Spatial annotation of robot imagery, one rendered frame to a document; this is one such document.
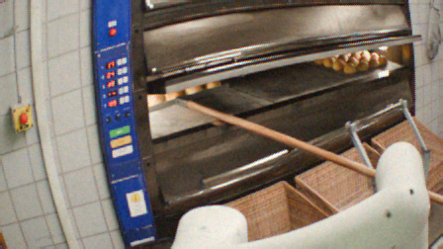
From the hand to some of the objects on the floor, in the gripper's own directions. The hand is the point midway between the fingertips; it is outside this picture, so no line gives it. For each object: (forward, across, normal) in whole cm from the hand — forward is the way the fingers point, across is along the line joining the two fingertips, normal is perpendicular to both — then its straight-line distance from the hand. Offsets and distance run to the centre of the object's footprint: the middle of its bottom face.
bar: (+30, +119, -100) cm, 158 cm away
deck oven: (+50, +125, -244) cm, 279 cm away
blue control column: (-47, +125, -243) cm, 277 cm away
